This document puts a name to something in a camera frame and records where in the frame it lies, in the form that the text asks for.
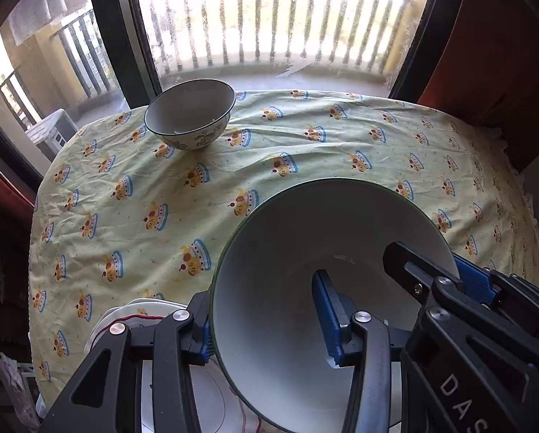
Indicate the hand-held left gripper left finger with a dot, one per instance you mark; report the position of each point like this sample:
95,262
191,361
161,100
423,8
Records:
205,347

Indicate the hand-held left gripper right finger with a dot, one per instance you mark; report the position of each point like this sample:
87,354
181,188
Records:
328,315

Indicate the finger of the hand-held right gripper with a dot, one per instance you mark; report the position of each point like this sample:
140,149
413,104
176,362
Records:
413,273
479,282

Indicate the red flower plate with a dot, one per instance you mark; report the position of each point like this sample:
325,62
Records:
219,401

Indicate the grey leaf print bowl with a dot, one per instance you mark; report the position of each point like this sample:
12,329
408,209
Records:
278,270

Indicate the grey flower print bowl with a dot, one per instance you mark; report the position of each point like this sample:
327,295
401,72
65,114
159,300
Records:
188,112

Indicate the yellow cake print tablecloth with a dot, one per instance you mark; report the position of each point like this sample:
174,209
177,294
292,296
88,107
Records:
323,153

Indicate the white crumpled cloth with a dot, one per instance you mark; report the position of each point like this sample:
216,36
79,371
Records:
12,379

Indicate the reddish wooden cabinet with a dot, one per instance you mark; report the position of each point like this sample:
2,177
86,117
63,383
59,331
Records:
490,54

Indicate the outdoor air conditioner unit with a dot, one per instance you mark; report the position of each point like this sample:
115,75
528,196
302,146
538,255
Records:
52,133

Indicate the balcony railing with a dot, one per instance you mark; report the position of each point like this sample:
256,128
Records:
269,22

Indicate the hanging white cloth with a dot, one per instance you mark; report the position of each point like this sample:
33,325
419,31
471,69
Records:
43,4

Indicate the dark window frame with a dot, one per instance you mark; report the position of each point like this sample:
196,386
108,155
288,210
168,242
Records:
116,31

